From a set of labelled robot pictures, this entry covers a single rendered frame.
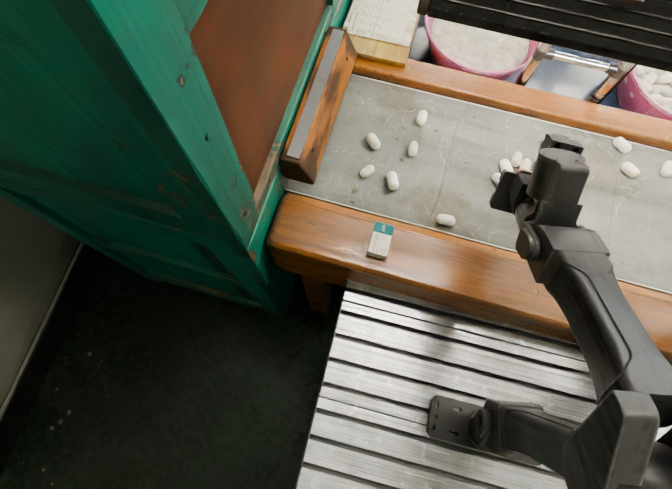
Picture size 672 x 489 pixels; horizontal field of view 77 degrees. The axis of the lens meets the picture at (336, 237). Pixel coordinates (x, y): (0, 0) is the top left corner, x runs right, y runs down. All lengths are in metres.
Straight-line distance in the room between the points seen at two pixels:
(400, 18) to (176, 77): 0.72
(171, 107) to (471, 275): 0.57
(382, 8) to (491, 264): 0.59
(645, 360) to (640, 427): 0.07
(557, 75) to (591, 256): 0.69
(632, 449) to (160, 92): 0.47
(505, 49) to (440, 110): 0.23
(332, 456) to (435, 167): 0.56
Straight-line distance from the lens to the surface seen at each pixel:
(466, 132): 0.93
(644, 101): 1.12
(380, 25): 1.01
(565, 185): 0.60
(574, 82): 1.19
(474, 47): 1.07
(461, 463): 0.85
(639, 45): 0.69
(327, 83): 0.80
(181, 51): 0.38
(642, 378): 0.46
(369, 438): 0.82
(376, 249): 0.73
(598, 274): 0.54
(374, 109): 0.92
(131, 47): 0.33
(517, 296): 0.80
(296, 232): 0.76
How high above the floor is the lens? 1.48
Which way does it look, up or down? 71 degrees down
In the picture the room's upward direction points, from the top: 2 degrees clockwise
